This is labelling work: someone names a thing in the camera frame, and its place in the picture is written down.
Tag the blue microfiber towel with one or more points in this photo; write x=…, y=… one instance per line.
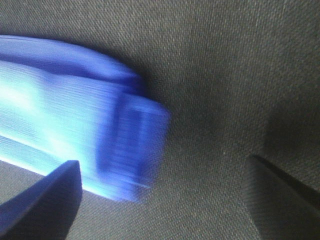
x=62, y=101

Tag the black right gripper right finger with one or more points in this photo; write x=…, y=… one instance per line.
x=281, y=207

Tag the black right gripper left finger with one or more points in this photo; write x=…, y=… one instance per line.
x=47, y=209

